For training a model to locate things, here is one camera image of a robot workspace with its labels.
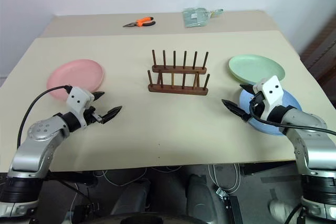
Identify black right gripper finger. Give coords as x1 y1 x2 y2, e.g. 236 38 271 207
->
239 83 255 95
221 99 250 123

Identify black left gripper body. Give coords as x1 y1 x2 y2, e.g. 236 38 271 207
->
83 105 103 126

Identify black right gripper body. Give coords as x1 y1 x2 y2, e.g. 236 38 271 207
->
247 90 266 119

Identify wooden dish rack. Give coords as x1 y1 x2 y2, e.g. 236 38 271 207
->
147 49 211 96

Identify green round plate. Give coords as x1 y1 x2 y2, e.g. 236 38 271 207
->
228 55 286 83

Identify pink round plate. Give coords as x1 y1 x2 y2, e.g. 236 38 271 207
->
46 59 107 101

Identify blue round plate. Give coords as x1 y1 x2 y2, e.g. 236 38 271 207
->
238 88 303 136

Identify clear plastic bag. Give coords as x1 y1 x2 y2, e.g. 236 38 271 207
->
182 8 225 28

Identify dark rounded robot leg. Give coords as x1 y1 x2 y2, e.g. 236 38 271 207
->
185 173 226 224
111 179 158 224

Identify white shoe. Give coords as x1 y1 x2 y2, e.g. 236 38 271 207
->
269 199 292 221

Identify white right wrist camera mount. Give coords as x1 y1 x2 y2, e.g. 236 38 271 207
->
253 75 285 122

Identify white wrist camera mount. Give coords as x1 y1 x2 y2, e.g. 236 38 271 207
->
253 75 285 122
66 87 95 129

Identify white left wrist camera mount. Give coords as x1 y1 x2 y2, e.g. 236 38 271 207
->
66 87 95 129

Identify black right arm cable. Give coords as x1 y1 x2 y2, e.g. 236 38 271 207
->
249 95 336 137

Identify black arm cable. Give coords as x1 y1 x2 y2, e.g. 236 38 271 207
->
249 95 336 137
16 85 72 148

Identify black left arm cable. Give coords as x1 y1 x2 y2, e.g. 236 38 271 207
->
16 85 72 148

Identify white floor cable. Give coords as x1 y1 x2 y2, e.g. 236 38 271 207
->
207 163 241 192

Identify orange handled pliers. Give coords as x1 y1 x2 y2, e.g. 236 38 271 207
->
122 17 156 28

